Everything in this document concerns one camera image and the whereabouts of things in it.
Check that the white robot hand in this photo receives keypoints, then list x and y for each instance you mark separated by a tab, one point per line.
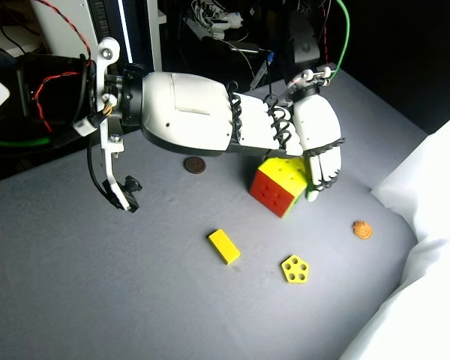
317	120
187	108

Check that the Rubik's cube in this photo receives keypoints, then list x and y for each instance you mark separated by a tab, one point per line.
273	187

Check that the chocolate sandwich cookie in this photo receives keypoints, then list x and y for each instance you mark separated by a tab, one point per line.
195	165

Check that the grey pen with blue cap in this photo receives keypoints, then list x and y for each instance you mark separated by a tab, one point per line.
262	69

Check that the orange swirl cookie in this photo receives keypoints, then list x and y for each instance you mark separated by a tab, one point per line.
363	230

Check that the yellow rectangular block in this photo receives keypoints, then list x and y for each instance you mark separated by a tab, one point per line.
225	246

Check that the white cabinet with light strip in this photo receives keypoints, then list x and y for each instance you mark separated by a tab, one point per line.
67	22

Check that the yellow pentagon block with holes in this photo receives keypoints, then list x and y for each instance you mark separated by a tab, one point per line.
294	270

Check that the white backdrop sheet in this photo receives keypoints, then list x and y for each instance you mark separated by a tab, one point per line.
427	262

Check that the grey table cloth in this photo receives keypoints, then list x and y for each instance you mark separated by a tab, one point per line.
135	292

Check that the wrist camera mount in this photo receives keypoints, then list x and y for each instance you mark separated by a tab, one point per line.
114	180

